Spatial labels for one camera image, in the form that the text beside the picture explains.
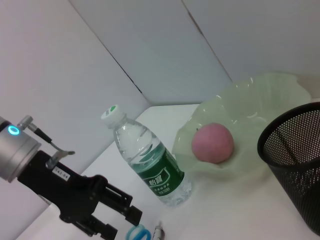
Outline silver ballpoint pen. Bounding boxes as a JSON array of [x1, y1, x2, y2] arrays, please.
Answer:
[[152, 220, 166, 240]]

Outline green glass fruit plate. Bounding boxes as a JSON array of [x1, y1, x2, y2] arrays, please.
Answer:
[[171, 72, 312, 181]]

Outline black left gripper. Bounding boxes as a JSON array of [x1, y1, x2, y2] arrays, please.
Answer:
[[16, 150, 144, 240]]

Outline black mesh pen holder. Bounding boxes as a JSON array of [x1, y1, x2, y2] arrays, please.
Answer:
[[257, 101, 320, 236]]

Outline clear water bottle green label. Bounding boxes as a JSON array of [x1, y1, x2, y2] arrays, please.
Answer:
[[100, 103, 194, 208]]

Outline pink peach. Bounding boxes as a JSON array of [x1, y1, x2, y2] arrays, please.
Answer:
[[191, 122, 235, 165]]

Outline blue scissors with sheath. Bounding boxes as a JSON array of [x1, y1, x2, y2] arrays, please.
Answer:
[[125, 223, 152, 240]]

